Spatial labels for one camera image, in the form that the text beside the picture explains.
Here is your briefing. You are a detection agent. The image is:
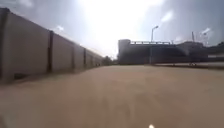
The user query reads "tree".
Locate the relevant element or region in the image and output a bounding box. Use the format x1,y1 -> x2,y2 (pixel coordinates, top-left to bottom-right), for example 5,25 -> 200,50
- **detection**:
101,55 -> 114,67

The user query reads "grey building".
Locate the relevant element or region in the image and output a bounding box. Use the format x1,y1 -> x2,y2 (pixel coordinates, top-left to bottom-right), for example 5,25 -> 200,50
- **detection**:
117,38 -> 210,66

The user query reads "wide sandy dirt ground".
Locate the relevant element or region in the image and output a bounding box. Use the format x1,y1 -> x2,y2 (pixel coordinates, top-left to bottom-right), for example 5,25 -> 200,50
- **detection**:
0,64 -> 224,128

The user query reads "street lamp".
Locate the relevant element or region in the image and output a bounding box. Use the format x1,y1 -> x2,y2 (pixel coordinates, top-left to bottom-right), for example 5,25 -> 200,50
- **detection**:
149,25 -> 160,66

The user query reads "thin pole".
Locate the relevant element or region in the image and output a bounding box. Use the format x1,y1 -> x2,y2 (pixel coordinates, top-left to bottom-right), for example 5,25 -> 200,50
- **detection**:
190,31 -> 197,66

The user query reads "low kerb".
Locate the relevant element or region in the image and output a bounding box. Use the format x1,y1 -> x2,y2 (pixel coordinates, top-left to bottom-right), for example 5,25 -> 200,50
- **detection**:
150,61 -> 224,71

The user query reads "long concrete panel wall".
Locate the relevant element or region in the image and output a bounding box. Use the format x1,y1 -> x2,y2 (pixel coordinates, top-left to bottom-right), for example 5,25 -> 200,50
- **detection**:
0,7 -> 105,84

